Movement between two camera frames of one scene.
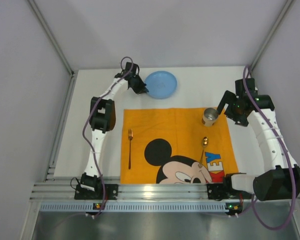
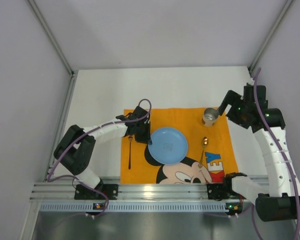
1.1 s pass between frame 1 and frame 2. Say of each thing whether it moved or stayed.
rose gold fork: stayed
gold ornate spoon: stayed
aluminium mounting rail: stayed
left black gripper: moved
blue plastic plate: moved
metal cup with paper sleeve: stayed
